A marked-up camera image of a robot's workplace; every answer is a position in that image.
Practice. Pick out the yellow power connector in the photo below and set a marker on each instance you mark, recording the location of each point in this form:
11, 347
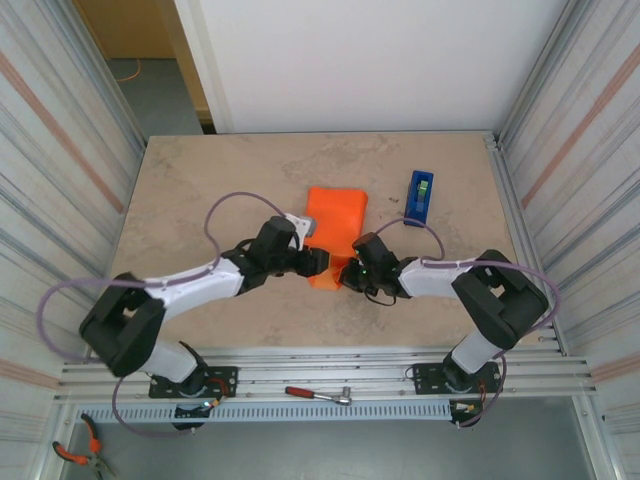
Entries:
469, 407
213, 402

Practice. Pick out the blue tape dispenser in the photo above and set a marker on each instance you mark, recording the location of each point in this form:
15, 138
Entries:
415, 210

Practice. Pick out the yellow wooden door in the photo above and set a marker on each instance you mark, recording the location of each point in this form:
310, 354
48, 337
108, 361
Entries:
125, 30

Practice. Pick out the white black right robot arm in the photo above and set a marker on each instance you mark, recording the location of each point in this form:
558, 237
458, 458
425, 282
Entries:
500, 305

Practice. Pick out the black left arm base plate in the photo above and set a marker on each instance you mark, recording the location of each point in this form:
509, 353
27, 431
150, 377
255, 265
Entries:
227, 372

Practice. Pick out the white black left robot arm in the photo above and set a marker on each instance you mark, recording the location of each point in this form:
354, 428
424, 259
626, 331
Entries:
125, 330

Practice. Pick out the green tape roll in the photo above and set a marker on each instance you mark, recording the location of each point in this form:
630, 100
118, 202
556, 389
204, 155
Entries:
423, 188

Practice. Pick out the aluminium side rail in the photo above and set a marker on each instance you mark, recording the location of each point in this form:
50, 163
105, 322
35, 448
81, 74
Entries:
519, 210

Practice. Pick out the aluminium rail frame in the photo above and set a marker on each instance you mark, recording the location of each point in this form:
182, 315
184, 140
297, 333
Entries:
325, 367

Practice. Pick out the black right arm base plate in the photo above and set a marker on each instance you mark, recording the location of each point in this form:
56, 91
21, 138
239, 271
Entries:
422, 372

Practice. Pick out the aluminium frame post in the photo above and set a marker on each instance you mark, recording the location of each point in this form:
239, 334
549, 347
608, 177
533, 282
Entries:
545, 65
107, 80

